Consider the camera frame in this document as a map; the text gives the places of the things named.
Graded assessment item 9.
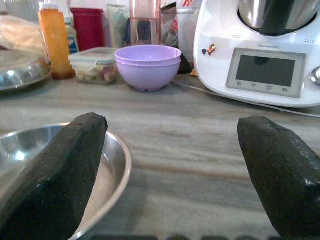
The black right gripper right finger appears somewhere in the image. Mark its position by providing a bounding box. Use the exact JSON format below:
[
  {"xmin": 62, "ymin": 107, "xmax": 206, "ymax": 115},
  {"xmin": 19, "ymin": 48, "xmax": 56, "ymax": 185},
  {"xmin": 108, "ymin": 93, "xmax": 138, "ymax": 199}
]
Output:
[{"xmin": 237, "ymin": 114, "xmax": 320, "ymax": 238}]

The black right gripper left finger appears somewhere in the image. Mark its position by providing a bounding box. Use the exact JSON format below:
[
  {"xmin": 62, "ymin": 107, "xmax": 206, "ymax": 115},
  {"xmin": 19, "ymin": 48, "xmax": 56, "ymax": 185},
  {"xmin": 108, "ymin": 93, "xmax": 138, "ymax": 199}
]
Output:
[{"xmin": 0, "ymin": 112, "xmax": 109, "ymax": 240}]

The steel plate with flatbread bag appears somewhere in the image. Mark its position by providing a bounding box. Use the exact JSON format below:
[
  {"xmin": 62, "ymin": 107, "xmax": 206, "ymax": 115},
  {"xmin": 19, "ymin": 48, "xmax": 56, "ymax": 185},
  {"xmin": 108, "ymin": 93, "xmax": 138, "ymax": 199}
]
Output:
[{"xmin": 0, "ymin": 49, "xmax": 53, "ymax": 92}]

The clear food container with lid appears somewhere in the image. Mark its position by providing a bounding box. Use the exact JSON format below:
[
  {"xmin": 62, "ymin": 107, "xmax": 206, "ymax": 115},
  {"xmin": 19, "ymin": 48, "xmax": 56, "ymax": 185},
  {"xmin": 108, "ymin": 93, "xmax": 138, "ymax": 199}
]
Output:
[{"xmin": 68, "ymin": 46, "xmax": 119, "ymax": 85}]

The white kitchen food processor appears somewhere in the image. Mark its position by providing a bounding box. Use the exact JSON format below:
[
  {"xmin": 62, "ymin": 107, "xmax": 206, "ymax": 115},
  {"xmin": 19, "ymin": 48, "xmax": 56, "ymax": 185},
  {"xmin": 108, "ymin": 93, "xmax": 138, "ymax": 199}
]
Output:
[{"xmin": 193, "ymin": 0, "xmax": 320, "ymax": 109}]

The orange sauce squeeze bottle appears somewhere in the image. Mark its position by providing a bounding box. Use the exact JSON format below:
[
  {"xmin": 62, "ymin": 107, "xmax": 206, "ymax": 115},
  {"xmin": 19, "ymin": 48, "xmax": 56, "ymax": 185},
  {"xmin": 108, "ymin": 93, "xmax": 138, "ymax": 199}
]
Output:
[{"xmin": 37, "ymin": 2, "xmax": 75, "ymax": 81}]

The purple plastic bowl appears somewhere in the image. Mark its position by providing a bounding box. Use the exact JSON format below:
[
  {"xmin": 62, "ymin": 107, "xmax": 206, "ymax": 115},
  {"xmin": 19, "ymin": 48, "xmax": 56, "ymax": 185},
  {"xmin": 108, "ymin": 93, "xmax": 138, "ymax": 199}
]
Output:
[
  {"xmin": 114, "ymin": 44, "xmax": 183, "ymax": 64},
  {"xmin": 114, "ymin": 59, "xmax": 181, "ymax": 92}
]

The small white labelled bottle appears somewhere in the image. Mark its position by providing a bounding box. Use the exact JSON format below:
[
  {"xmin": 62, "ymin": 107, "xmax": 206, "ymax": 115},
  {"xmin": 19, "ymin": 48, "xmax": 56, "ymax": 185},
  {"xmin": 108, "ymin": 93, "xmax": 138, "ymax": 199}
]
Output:
[{"xmin": 64, "ymin": 17, "xmax": 80, "ymax": 55}]

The red plastic container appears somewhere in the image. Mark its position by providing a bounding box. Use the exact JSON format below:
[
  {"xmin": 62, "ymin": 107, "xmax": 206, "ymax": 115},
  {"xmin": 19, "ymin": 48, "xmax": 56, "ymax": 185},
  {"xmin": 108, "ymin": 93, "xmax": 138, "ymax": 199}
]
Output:
[{"xmin": 70, "ymin": 7, "xmax": 105, "ymax": 52}]

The pale green tube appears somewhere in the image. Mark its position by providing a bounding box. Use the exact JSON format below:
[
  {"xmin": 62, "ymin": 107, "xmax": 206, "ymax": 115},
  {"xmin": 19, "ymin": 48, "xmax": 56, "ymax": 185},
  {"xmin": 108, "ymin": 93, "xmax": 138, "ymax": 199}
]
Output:
[{"xmin": 106, "ymin": 3, "xmax": 129, "ymax": 49}]

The pink transparent tumbler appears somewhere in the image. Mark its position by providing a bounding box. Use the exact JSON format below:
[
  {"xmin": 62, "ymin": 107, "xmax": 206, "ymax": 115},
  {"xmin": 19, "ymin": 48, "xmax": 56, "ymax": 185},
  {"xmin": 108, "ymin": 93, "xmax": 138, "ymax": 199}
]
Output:
[{"xmin": 129, "ymin": 0, "xmax": 162, "ymax": 47}]

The white power cable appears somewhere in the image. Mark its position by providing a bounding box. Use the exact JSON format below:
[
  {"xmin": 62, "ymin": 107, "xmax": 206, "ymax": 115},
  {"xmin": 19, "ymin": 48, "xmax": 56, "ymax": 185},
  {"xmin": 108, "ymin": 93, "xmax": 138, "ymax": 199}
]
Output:
[{"xmin": 172, "ymin": 80, "xmax": 320, "ymax": 119}]

